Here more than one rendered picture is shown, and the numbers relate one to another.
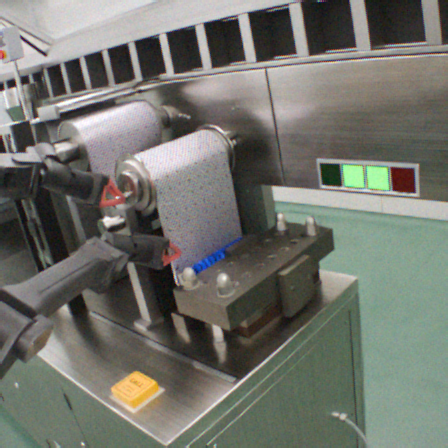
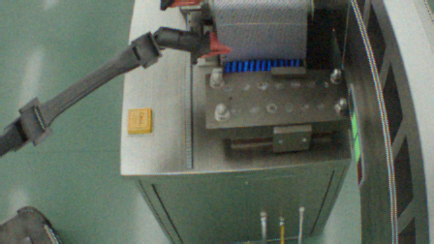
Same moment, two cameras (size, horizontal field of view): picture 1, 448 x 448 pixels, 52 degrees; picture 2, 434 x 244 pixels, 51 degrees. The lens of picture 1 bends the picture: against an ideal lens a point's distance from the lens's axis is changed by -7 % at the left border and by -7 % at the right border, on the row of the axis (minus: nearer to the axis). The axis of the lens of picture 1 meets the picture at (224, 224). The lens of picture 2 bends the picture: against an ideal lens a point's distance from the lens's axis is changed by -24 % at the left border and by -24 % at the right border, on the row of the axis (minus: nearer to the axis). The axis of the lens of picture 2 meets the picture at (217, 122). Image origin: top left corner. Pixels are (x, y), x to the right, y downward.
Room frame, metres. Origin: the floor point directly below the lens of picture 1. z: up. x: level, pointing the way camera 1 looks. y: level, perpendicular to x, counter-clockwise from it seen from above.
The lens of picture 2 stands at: (0.40, -0.51, 2.33)
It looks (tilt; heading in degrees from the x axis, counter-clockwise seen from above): 61 degrees down; 48
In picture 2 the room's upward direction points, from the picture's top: 8 degrees counter-clockwise
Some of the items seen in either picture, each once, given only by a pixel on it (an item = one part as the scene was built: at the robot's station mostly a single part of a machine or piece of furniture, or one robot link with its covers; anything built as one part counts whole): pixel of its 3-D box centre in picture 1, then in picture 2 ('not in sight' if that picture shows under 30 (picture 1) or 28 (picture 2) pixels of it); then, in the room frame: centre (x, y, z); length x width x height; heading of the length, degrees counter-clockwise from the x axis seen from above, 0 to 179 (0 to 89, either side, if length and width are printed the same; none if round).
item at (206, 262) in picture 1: (217, 258); (265, 66); (1.08, 0.03, 1.03); 0.21 x 0.04 x 0.03; 133
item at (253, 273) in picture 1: (260, 268); (284, 102); (1.03, -0.06, 1.00); 0.40 x 0.16 x 0.06; 133
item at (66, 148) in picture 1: (63, 151); not in sight; (1.22, 0.37, 1.33); 0.06 x 0.06 x 0.06; 43
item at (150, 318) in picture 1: (133, 269); (202, 30); (1.05, 0.23, 1.05); 0.06 x 0.05 x 0.31; 133
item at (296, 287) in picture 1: (297, 285); (292, 139); (0.98, -0.14, 0.96); 0.10 x 0.03 x 0.11; 133
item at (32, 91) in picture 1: (21, 95); not in sight; (1.65, 0.59, 1.50); 0.14 x 0.14 x 0.06
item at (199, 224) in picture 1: (204, 226); (263, 43); (1.09, 0.05, 1.11); 0.23 x 0.01 x 0.18; 133
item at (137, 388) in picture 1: (135, 389); (139, 120); (0.78, 0.24, 0.91); 0.07 x 0.07 x 0.02; 43
